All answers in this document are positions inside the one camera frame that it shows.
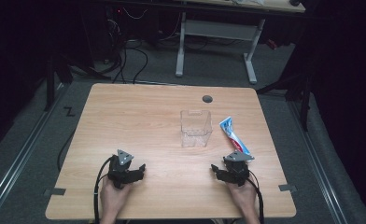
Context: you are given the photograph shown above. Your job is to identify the blue white toothpaste tube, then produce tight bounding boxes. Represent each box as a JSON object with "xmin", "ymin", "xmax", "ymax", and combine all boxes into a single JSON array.
[{"xmin": 218, "ymin": 116, "xmax": 253, "ymax": 157}]

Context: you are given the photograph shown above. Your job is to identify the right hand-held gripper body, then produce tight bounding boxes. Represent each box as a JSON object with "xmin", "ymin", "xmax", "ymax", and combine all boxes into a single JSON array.
[{"xmin": 222, "ymin": 150, "xmax": 256, "ymax": 188}]

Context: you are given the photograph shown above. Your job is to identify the black floor cables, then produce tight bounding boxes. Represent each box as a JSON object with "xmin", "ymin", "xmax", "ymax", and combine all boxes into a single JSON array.
[{"xmin": 107, "ymin": 38, "xmax": 149, "ymax": 85}]

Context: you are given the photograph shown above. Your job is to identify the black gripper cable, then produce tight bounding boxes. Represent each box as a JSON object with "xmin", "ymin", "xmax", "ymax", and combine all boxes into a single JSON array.
[
  {"xmin": 92, "ymin": 156, "xmax": 114, "ymax": 224},
  {"xmin": 246, "ymin": 176, "xmax": 265, "ymax": 224}
]

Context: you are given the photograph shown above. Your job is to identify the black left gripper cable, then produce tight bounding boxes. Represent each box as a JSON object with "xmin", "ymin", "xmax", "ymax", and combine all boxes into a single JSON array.
[{"xmin": 92, "ymin": 156, "xmax": 114, "ymax": 224}]

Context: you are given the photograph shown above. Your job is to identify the dark equipment rack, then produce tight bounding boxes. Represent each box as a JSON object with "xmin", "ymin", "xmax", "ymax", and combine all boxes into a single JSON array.
[{"xmin": 101, "ymin": 5, "xmax": 128, "ymax": 64}]

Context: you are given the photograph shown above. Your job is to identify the metal floor rail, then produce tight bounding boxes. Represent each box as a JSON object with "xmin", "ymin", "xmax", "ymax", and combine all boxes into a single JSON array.
[
  {"xmin": 287, "ymin": 100, "xmax": 351, "ymax": 224},
  {"xmin": 0, "ymin": 83, "xmax": 69, "ymax": 218}
]

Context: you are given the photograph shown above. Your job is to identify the thin black floor cable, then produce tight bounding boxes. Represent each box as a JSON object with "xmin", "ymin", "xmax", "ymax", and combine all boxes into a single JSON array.
[{"xmin": 56, "ymin": 128, "xmax": 77, "ymax": 173}]

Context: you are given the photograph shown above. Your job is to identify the white-legged wooden desk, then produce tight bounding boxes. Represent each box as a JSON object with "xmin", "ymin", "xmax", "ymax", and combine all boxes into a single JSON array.
[{"xmin": 174, "ymin": 0, "xmax": 306, "ymax": 85}]

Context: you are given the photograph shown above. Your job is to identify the person's left hand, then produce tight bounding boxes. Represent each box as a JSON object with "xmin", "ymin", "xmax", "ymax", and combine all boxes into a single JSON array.
[{"xmin": 99, "ymin": 178, "xmax": 134, "ymax": 219}]

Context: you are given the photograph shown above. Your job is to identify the clear plastic box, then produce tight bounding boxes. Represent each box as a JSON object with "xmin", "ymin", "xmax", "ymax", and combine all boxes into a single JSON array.
[{"xmin": 179, "ymin": 108, "xmax": 214, "ymax": 148}]

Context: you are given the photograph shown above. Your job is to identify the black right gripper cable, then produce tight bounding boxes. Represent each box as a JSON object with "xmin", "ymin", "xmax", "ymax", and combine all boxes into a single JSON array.
[{"xmin": 246, "ymin": 176, "xmax": 265, "ymax": 224}]

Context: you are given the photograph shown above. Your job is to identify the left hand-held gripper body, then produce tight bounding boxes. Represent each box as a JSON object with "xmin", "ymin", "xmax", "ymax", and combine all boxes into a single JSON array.
[{"xmin": 107, "ymin": 148, "xmax": 135, "ymax": 190}]

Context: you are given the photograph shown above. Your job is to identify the grey tape piece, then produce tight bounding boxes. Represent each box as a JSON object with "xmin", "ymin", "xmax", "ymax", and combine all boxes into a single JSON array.
[
  {"xmin": 277, "ymin": 183, "xmax": 298, "ymax": 192},
  {"xmin": 43, "ymin": 187, "xmax": 67, "ymax": 197}
]

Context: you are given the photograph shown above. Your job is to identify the black metal stand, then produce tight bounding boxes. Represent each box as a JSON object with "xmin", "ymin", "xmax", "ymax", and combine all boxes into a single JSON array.
[
  {"xmin": 255, "ymin": 69, "xmax": 314, "ymax": 133},
  {"xmin": 43, "ymin": 54, "xmax": 112, "ymax": 112}
]

